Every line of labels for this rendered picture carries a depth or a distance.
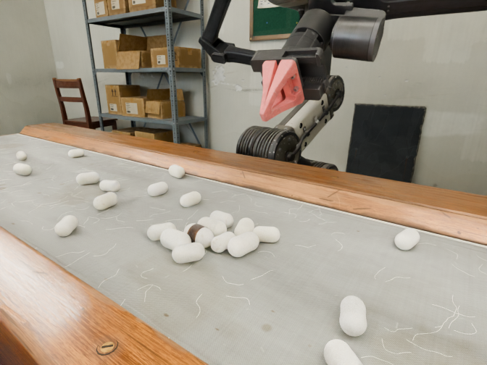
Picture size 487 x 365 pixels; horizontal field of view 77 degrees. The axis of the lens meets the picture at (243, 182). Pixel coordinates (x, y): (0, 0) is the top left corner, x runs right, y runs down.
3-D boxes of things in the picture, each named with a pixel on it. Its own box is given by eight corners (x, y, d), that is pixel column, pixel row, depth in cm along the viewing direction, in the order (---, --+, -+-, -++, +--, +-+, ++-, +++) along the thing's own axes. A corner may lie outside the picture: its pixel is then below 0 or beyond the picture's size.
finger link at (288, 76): (271, 98, 36) (301, 49, 40) (223, 95, 40) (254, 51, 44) (285, 137, 41) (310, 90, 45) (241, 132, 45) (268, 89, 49)
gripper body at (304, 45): (317, 56, 38) (336, 21, 41) (249, 58, 44) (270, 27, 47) (325, 96, 43) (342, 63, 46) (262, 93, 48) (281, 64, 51)
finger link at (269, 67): (289, 99, 35) (318, 48, 39) (238, 96, 39) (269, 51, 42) (301, 140, 40) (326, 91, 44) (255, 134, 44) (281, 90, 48)
